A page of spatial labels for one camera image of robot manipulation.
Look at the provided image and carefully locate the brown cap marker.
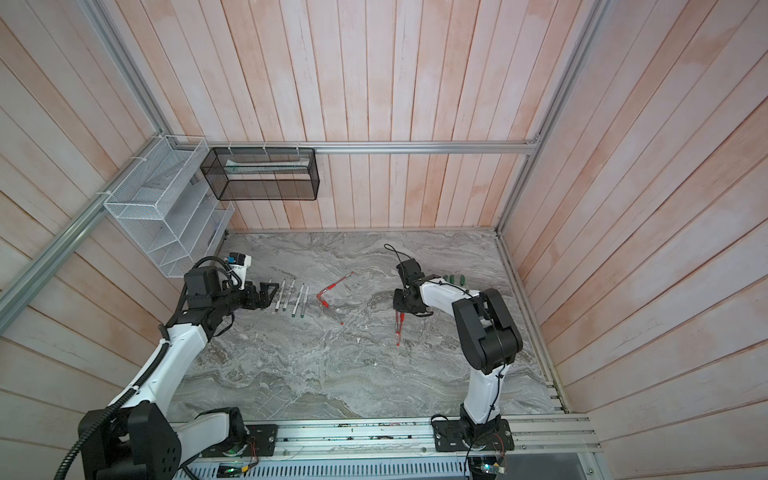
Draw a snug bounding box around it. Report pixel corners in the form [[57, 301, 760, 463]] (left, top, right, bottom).
[[274, 279, 286, 312]]

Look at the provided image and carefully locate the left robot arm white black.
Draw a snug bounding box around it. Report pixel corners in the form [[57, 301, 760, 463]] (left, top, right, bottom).
[[55, 252, 279, 479]]

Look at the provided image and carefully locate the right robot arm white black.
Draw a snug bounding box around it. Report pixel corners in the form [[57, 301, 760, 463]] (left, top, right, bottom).
[[393, 258, 523, 438]]

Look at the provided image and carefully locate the red gel pen top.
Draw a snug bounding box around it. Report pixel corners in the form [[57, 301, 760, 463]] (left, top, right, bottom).
[[316, 271, 355, 303]]

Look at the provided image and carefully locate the black mesh basket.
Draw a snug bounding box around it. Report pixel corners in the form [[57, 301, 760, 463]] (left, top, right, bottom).
[[201, 146, 320, 201]]

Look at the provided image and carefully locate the green circuit board left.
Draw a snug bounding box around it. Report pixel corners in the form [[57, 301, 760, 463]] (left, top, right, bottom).
[[216, 463, 250, 479]]

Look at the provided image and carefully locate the green circuit board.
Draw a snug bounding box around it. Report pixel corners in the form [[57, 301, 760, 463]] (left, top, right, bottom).
[[467, 457, 506, 480], [216, 463, 250, 479]]

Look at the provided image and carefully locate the green circuit board right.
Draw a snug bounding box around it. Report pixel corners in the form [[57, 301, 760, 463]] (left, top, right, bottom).
[[467, 457, 506, 480]]

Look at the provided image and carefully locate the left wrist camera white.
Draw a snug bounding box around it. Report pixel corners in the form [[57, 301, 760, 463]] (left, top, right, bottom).
[[227, 252, 252, 285]]

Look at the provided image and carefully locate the white wire mesh shelf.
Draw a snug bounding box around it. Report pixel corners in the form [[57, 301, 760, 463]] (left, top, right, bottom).
[[104, 135, 235, 279]]

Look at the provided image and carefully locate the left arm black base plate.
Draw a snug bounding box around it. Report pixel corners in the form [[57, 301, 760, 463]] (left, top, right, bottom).
[[200, 424, 279, 460]]

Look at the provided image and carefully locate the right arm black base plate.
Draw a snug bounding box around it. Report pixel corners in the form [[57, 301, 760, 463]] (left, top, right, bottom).
[[430, 415, 515, 453]]

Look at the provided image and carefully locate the aluminium mounting rail front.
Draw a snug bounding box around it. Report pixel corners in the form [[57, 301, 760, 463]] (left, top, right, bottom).
[[195, 414, 602, 463]]

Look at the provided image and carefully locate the black corrugated cable left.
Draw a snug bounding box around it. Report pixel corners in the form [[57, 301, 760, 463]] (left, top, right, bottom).
[[52, 341, 172, 480]]

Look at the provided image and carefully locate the aluminium frame rail back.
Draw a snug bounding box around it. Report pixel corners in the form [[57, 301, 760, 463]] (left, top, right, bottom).
[[171, 136, 538, 155]]

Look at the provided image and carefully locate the aluminium frame rail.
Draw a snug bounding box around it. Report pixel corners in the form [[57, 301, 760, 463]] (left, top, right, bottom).
[[171, 136, 538, 155], [1, 133, 164, 334]]

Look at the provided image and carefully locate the aluminium frame rail left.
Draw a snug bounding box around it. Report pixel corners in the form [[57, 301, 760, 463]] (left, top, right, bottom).
[[1, 133, 164, 334]]

